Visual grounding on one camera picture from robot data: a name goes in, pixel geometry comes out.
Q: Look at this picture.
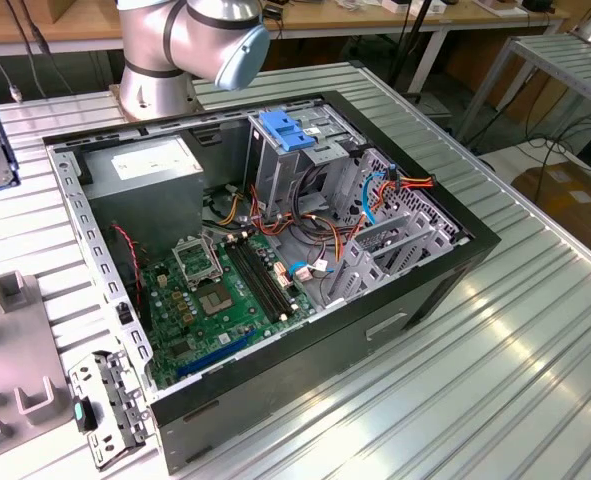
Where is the grey metal disk bay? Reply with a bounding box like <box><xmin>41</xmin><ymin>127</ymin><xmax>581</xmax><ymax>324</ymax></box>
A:
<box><xmin>320</xmin><ymin>213</ymin><xmax>471</xmax><ymax>309</ymax></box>

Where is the black RAM slot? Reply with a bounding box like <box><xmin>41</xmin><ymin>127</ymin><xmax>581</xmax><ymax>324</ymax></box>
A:
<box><xmin>224</xmin><ymin>238</ymin><xmax>285</xmax><ymax>324</ymax></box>
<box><xmin>235</xmin><ymin>234</ymin><xmax>299</xmax><ymax>317</ymax></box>

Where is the grey metal drive cage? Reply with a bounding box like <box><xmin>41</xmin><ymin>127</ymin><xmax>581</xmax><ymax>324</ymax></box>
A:
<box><xmin>244</xmin><ymin>102</ymin><xmax>371</xmax><ymax>221</ymax></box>

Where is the CPU socket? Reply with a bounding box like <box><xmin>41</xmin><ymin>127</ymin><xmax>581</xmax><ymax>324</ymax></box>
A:
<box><xmin>197</xmin><ymin>282</ymin><xmax>236</xmax><ymax>317</ymax></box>

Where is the blue plastic drive latch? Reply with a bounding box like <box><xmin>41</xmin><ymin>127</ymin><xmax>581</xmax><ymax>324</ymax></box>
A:
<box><xmin>257</xmin><ymin>110</ymin><xmax>317</xmax><ymax>154</ymax></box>

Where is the green motherboard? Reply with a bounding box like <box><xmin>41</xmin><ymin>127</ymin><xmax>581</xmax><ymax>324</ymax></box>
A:
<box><xmin>139</xmin><ymin>229</ymin><xmax>321</xmax><ymax>391</ymax></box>

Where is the metal socket cover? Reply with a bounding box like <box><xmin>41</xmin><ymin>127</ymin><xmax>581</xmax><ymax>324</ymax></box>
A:
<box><xmin>172</xmin><ymin>234</ymin><xmax>225</xmax><ymax>291</ymax></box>

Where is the black PC case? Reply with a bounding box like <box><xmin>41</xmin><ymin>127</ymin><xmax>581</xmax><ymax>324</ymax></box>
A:
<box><xmin>41</xmin><ymin>88</ymin><xmax>502</xmax><ymax>475</ymax></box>

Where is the blue expansion slot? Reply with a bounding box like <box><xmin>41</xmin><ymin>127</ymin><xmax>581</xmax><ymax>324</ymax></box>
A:
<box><xmin>177</xmin><ymin>332</ymin><xmax>249</xmax><ymax>379</ymax></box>

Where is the grey power supply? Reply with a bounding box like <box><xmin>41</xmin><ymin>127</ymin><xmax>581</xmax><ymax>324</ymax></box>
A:
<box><xmin>77</xmin><ymin>134</ymin><xmax>207</xmax><ymax>261</ymax></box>

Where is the flat cardboard box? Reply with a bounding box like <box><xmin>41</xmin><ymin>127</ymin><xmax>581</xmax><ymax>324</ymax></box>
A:
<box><xmin>512</xmin><ymin>159</ymin><xmax>591</xmax><ymax>261</ymax></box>

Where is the black clip with teal tab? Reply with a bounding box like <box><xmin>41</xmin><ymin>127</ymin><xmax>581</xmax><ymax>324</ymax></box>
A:
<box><xmin>72</xmin><ymin>394</ymin><xmax>100</xmax><ymax>434</ymax></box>

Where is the grey parts rack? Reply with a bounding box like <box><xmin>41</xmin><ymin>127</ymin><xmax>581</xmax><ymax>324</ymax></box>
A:
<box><xmin>0</xmin><ymin>272</ymin><xmax>76</xmax><ymax>454</ymax></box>

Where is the metal slat side table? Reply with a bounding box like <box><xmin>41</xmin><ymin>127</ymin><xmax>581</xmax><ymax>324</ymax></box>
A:
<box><xmin>459</xmin><ymin>32</ymin><xmax>591</xmax><ymax>146</ymax></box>

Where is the multicolour wire bundle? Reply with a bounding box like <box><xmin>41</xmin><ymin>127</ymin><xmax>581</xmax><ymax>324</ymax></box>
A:
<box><xmin>202</xmin><ymin>182</ymin><xmax>371</xmax><ymax>264</ymax></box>

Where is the blue data wire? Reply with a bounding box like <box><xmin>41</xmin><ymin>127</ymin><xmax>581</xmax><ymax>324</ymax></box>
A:
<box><xmin>361</xmin><ymin>169</ymin><xmax>396</xmax><ymax>226</ymax></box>

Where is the orange red power wire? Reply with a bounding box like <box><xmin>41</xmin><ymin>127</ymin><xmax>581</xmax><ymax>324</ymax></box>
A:
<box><xmin>369</xmin><ymin>167</ymin><xmax>436</xmax><ymax>214</ymax></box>

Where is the red fan wire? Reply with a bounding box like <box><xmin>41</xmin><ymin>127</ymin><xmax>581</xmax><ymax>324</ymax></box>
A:
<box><xmin>110</xmin><ymin>223</ymin><xmax>144</xmax><ymax>321</ymax></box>

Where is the metal slot bracket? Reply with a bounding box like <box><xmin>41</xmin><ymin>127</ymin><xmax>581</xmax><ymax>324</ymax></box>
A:
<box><xmin>67</xmin><ymin>349</ymin><xmax>156</xmax><ymax>471</ymax></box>

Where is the cable with metal plug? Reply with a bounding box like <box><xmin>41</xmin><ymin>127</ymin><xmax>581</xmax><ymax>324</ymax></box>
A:
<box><xmin>0</xmin><ymin>0</ymin><xmax>74</xmax><ymax>104</ymax></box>

